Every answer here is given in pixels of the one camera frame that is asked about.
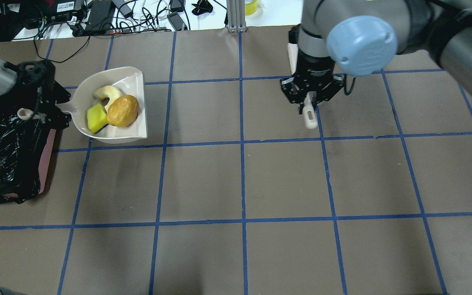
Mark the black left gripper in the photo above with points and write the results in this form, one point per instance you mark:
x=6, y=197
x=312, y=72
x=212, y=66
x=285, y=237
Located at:
x=26, y=78

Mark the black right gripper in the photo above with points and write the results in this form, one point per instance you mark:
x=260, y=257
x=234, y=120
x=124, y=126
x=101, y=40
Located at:
x=314, y=65

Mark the beige hand brush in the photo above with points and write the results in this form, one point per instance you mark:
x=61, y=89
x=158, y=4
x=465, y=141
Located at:
x=303, y=96

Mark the yellow sponge piece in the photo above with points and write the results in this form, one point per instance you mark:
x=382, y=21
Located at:
x=96, y=118

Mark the cream crescent bread piece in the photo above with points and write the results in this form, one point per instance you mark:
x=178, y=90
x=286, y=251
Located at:
x=106, y=95

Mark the beige plastic dustpan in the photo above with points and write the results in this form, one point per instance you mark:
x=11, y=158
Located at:
x=131, y=82

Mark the yellow ball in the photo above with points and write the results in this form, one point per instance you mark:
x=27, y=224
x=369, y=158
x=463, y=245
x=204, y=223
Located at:
x=123, y=112

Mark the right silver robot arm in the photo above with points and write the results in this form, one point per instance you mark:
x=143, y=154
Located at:
x=340, y=38

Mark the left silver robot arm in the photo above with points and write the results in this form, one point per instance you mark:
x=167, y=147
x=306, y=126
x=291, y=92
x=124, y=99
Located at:
x=8, y=88

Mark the black bag lined bin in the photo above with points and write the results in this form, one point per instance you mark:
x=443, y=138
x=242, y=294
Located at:
x=21, y=147

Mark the black power adapter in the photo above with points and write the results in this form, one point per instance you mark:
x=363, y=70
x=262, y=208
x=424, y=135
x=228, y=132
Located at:
x=100, y=14

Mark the yellow tape roll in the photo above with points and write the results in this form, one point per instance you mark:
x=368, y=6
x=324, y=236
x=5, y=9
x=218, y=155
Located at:
x=251, y=7

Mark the aluminium frame post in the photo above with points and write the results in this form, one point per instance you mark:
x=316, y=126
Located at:
x=236, y=16

